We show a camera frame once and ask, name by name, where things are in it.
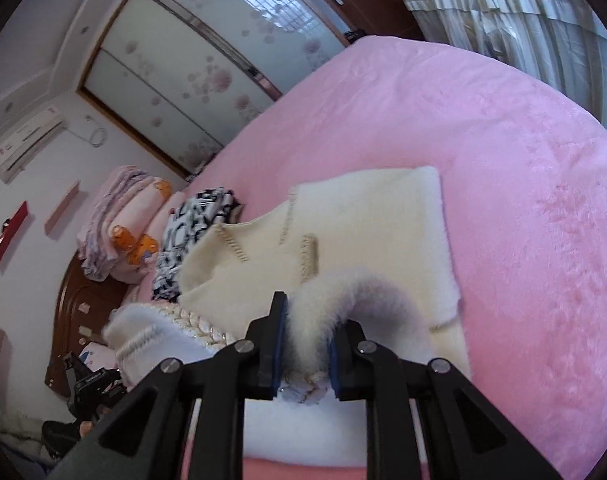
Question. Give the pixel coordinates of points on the pink bed blanket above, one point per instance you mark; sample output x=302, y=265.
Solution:
x=508, y=185

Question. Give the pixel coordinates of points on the bear print folded quilt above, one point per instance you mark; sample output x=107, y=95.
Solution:
x=138, y=250

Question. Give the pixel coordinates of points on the red wall shelf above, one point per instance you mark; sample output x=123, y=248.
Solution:
x=10, y=232

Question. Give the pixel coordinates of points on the pink striped folded quilt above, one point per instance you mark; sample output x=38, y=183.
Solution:
x=103, y=220

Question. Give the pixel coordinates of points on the black and white printed cloth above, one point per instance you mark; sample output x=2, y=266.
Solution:
x=183, y=230

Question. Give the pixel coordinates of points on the white fuzzy buttoned cardigan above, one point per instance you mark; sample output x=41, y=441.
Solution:
x=373, y=220

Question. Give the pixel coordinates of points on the floral sliding door wardrobe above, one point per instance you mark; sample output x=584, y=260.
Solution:
x=183, y=60

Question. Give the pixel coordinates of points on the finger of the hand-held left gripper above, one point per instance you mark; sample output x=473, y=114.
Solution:
x=282, y=345
x=334, y=365

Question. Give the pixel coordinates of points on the brown wooden headboard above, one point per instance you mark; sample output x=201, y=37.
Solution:
x=83, y=300

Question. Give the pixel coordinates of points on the white wall air conditioner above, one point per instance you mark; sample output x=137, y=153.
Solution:
x=25, y=142

